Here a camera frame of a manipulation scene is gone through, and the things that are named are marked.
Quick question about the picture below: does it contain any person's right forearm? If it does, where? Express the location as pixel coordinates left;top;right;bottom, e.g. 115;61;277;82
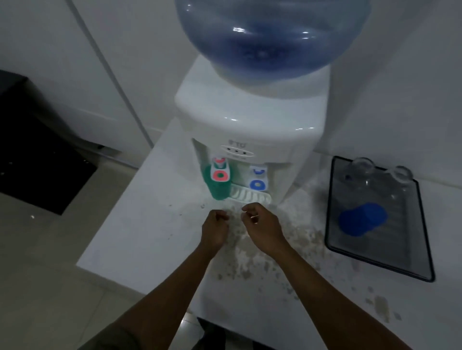
270;245;412;350

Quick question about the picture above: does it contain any person's left shoe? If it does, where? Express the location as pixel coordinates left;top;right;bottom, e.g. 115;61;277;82
196;317;231;350

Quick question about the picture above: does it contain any large blue water bottle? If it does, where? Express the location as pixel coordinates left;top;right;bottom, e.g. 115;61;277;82
174;0;372;81

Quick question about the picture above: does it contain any clear drinking glass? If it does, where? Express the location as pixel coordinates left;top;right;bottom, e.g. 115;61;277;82
379;165;414;199
341;157;376;188

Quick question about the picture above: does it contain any black mesh tray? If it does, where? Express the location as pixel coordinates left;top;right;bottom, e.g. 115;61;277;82
324;155;435;283

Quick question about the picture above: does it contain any green plastic cup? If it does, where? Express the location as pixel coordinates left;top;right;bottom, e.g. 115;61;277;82
202;162;232;201

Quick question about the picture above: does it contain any person's right hand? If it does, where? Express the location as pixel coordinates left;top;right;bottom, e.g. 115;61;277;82
241;202;289;259

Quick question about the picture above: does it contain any person's left hand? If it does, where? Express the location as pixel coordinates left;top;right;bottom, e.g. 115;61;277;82
196;210;230;255

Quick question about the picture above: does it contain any white water dispenser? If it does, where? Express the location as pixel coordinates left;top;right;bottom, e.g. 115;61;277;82
174;56;331;210

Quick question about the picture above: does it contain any blue plastic cup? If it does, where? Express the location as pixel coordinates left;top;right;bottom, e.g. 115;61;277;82
338;202;389;238

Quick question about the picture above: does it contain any person's left forearm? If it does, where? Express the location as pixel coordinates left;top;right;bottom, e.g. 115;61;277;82
119;245;217;350

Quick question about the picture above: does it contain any black cabinet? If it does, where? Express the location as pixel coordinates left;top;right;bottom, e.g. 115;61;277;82
0;69;98;216

